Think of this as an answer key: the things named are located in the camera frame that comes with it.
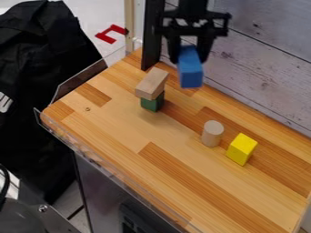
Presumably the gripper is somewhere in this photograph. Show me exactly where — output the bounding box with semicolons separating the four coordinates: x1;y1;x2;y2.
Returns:
155;0;234;65

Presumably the blue block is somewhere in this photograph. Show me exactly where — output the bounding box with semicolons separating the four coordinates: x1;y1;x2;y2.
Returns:
177;45;206;89

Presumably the wooden rectangle block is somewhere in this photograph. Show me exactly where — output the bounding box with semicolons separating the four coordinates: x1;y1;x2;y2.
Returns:
133;66;171;101

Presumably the green block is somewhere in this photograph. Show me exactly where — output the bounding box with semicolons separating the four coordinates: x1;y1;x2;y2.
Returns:
139;90;167;113

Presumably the wooden cylinder block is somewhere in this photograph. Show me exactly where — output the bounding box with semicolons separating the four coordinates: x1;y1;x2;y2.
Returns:
200;119;226;148

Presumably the yellow block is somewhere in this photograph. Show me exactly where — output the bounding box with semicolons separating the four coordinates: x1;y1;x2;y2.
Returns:
225;132;259;167

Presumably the black bag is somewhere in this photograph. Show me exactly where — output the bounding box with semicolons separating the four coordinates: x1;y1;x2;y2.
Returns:
0;0;107;205

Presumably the black post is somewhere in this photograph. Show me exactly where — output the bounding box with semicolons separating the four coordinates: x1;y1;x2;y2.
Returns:
139;0;167;72

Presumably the red bracket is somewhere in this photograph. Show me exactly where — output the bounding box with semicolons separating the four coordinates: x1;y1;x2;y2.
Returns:
93;24;130;45

